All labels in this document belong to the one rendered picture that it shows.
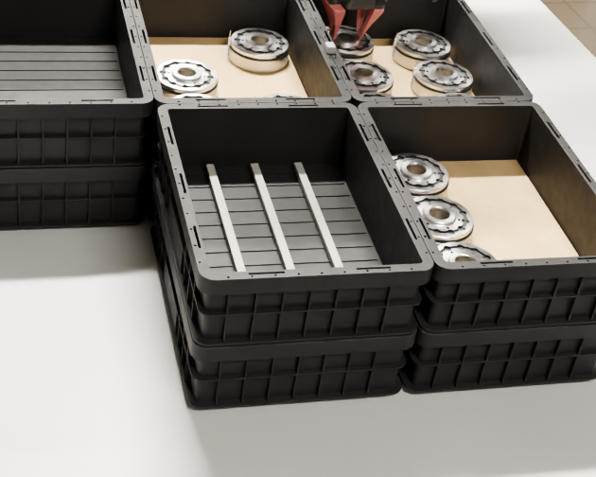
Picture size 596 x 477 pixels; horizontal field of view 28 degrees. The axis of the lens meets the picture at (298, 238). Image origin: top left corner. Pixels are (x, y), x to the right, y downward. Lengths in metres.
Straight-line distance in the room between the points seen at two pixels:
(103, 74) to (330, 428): 0.74
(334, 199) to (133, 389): 0.42
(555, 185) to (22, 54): 0.89
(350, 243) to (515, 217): 0.27
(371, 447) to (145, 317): 0.38
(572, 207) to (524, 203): 0.09
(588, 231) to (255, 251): 0.48
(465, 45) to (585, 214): 0.51
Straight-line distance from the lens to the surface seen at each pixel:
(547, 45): 2.62
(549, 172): 1.84
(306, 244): 1.65
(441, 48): 2.15
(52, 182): 1.79
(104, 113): 1.73
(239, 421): 1.56
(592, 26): 4.49
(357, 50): 2.07
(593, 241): 1.72
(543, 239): 1.77
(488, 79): 2.04
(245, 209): 1.70
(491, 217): 1.79
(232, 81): 2.00
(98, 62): 2.03
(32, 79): 1.97
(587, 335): 1.67
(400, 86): 2.07
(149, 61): 1.83
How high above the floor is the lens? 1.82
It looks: 37 degrees down
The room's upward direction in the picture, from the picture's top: 9 degrees clockwise
